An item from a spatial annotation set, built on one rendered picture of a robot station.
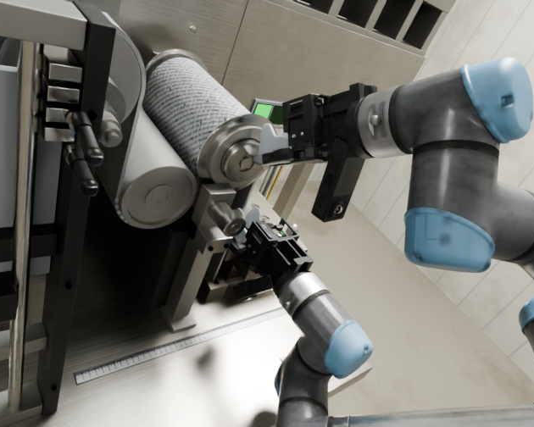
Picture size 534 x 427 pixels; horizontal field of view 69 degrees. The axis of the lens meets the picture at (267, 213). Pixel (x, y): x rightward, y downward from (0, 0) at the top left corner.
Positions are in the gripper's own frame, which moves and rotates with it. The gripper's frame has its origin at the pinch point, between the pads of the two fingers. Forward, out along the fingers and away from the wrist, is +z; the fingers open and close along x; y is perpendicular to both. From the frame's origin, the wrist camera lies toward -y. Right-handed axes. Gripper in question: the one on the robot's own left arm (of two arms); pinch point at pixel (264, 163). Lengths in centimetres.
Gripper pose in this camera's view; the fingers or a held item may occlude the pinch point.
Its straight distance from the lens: 61.5
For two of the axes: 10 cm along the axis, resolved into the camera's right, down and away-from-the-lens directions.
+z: -6.5, 0.1, 7.6
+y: -0.7, -10.0, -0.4
